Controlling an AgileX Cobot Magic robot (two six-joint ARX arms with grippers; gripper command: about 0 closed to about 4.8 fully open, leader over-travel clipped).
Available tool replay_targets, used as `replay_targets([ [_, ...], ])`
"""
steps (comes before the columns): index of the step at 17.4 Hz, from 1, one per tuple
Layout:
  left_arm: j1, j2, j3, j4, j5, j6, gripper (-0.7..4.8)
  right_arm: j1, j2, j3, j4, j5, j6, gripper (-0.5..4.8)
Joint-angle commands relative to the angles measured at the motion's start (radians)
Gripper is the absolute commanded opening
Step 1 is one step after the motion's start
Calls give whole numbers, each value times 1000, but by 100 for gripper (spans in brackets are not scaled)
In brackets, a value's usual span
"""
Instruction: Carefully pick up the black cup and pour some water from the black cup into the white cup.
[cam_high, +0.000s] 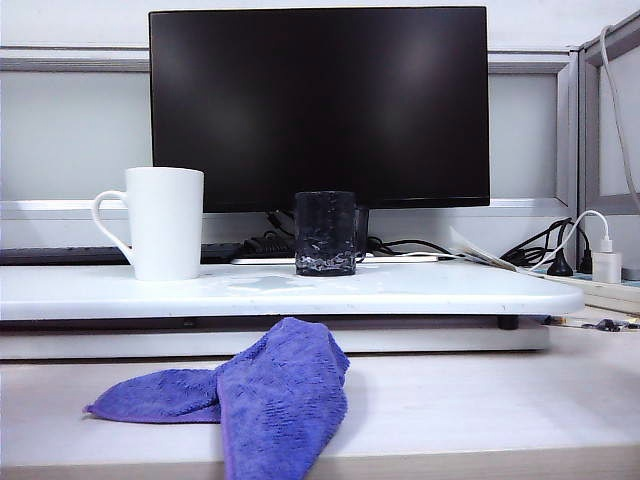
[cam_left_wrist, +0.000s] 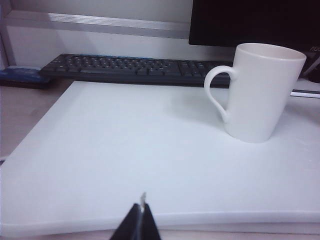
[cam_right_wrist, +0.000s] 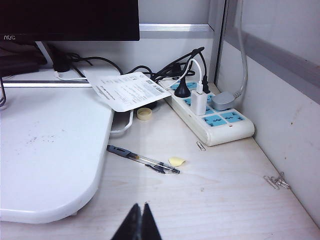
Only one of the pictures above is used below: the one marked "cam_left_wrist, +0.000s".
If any white raised board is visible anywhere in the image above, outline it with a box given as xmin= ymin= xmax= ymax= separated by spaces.
xmin=0 ymin=80 xmax=320 ymax=230

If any white monitor stand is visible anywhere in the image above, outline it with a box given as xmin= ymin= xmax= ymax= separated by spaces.
xmin=291 ymin=88 xmax=320 ymax=99

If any blue flat box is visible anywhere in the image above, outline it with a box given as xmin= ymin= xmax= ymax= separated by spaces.
xmin=0 ymin=66 xmax=52 ymax=90

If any black computer keyboard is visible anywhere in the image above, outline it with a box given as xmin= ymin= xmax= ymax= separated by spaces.
xmin=39 ymin=53 xmax=235 ymax=89

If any wide grey aluminium partition frame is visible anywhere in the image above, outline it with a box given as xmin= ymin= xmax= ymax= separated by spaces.
xmin=0 ymin=0 xmax=191 ymax=70

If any black computer monitor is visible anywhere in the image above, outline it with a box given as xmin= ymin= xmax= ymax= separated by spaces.
xmin=188 ymin=0 xmax=320 ymax=50

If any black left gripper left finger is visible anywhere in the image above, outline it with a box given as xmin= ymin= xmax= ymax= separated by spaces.
xmin=109 ymin=202 xmax=142 ymax=240

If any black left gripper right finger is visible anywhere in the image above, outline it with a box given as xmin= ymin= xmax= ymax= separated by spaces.
xmin=138 ymin=191 xmax=162 ymax=240

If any white ceramic mug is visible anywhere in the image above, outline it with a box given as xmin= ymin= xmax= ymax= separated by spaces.
xmin=204 ymin=42 xmax=307 ymax=144

